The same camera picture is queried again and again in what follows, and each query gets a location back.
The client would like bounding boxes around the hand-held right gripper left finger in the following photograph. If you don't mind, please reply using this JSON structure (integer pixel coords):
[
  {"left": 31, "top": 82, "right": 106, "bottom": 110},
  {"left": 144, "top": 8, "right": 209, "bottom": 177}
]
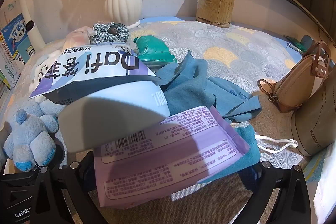
[{"left": 31, "top": 158, "right": 98, "bottom": 224}]

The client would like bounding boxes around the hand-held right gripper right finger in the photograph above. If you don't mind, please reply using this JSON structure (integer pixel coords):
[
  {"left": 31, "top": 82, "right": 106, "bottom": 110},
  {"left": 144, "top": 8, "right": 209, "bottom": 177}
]
[{"left": 238, "top": 161, "right": 319, "bottom": 224}]

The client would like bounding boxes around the light blue soft pouch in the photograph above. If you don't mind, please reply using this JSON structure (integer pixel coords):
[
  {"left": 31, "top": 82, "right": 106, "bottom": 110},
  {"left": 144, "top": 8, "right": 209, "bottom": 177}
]
[{"left": 58, "top": 80, "right": 171, "bottom": 154}]

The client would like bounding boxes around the blue plush toy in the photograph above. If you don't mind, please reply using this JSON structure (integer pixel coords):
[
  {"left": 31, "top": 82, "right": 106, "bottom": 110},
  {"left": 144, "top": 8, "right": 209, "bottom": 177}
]
[{"left": 3, "top": 102, "right": 66, "bottom": 172}]

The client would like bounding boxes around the grey insulated jar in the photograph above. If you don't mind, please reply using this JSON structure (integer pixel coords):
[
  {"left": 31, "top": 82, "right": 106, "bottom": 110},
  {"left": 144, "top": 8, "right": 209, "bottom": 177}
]
[{"left": 291, "top": 77, "right": 336, "bottom": 157}]

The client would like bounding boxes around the brown handbag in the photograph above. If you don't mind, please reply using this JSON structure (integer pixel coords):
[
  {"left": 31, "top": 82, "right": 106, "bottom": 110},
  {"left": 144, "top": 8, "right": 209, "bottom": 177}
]
[{"left": 258, "top": 41, "right": 332, "bottom": 113}]

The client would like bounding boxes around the blue cloth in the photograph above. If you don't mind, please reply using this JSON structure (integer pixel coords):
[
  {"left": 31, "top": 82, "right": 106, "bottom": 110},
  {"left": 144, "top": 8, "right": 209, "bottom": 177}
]
[{"left": 155, "top": 50, "right": 263, "bottom": 123}]

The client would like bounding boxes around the white purple printed packet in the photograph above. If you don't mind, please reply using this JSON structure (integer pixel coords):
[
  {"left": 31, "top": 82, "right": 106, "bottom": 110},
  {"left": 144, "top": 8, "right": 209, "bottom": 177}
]
[{"left": 28, "top": 43, "right": 162, "bottom": 104}]

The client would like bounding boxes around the fan patterned tablecloth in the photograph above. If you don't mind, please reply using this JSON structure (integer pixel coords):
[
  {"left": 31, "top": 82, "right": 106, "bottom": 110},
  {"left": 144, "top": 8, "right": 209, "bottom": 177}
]
[{"left": 5, "top": 15, "right": 327, "bottom": 224}]

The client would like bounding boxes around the white pen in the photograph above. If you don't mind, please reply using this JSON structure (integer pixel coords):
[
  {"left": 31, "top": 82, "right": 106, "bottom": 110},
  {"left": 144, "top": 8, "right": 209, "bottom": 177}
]
[{"left": 287, "top": 43, "right": 304, "bottom": 53}]

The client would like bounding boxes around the green patterned packet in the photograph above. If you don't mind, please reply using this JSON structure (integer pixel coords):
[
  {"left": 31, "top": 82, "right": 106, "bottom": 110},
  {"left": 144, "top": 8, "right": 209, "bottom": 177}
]
[{"left": 285, "top": 35, "right": 305, "bottom": 52}]

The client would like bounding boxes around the pale pink pouch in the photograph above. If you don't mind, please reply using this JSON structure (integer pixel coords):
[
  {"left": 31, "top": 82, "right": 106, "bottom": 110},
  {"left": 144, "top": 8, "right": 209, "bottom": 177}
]
[{"left": 63, "top": 26, "right": 95, "bottom": 51}]

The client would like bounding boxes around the grey glass mug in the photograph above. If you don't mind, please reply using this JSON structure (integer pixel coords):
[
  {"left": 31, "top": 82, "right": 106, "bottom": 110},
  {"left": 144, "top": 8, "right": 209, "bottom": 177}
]
[{"left": 299, "top": 35, "right": 315, "bottom": 48}]

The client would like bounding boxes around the checkered scrunchie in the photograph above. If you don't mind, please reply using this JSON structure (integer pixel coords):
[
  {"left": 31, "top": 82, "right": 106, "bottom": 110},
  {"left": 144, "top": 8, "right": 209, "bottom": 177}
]
[{"left": 91, "top": 21, "right": 130, "bottom": 44}]

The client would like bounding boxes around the row of books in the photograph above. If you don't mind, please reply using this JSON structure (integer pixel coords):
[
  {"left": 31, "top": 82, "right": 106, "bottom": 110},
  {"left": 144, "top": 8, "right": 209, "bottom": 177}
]
[{"left": 0, "top": 2, "right": 32, "bottom": 98}]

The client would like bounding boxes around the wooden pen holder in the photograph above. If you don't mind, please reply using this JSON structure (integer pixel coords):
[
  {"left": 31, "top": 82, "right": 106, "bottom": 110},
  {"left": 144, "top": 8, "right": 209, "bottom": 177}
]
[{"left": 196, "top": 0, "right": 237, "bottom": 28}]

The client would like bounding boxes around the white lamp pole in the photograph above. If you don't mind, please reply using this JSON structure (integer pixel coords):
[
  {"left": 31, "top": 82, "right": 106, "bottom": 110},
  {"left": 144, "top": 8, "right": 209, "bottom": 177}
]
[{"left": 20, "top": 0, "right": 47, "bottom": 46}]

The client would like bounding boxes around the teal drawstring pouch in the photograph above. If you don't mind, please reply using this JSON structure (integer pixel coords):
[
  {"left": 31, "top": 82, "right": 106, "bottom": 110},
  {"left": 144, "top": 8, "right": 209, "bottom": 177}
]
[{"left": 197, "top": 126, "right": 298, "bottom": 180}]

